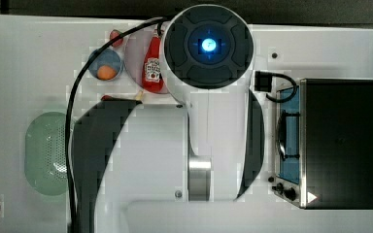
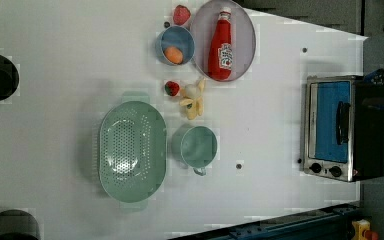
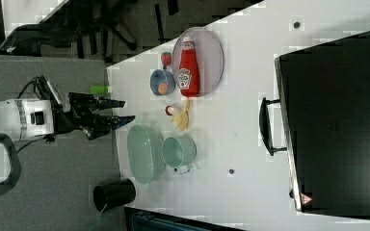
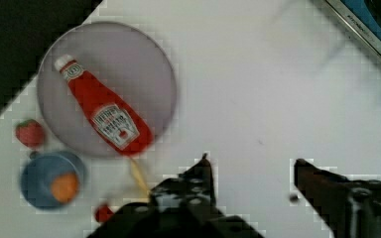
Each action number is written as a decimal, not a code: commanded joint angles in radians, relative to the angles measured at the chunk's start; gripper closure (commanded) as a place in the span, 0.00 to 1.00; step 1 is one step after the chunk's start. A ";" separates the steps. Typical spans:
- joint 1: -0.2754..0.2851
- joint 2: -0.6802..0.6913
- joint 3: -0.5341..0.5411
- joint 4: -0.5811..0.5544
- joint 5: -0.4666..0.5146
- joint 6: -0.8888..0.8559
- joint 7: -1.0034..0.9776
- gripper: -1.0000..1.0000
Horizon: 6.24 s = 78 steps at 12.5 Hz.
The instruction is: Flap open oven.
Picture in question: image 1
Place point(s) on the orange egg toy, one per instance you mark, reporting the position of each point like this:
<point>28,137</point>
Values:
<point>106,73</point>

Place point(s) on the green perforated colander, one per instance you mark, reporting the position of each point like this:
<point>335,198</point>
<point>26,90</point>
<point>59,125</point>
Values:
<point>44,162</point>

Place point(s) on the red ketchup bottle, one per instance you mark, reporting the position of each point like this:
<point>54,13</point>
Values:
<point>151,76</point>

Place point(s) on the red strawberry toy lower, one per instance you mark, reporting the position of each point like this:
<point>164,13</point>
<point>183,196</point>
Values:
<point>106,97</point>

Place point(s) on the grey round plate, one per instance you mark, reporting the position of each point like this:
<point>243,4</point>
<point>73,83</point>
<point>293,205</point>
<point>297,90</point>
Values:
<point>135,50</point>

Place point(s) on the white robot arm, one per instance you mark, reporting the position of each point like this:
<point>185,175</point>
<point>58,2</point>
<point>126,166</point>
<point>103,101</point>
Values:
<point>206,145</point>

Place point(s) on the black toaster oven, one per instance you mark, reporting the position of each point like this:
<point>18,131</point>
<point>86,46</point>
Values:
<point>324,145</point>

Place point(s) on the yellow banana peel toy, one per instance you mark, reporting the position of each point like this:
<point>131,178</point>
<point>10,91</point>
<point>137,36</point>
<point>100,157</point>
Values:
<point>139,95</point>

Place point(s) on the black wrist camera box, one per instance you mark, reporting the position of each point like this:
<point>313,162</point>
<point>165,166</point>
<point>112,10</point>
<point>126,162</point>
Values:
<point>263,81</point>

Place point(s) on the red strawberry toy upper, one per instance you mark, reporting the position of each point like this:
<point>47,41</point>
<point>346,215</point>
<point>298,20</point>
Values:
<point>115,35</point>

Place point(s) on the red strawberry toy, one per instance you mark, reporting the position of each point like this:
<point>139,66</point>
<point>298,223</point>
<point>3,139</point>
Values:
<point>115,35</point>
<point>106,97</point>

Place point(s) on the blue bowl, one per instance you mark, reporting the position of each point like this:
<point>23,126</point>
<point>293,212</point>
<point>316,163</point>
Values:
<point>107,57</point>

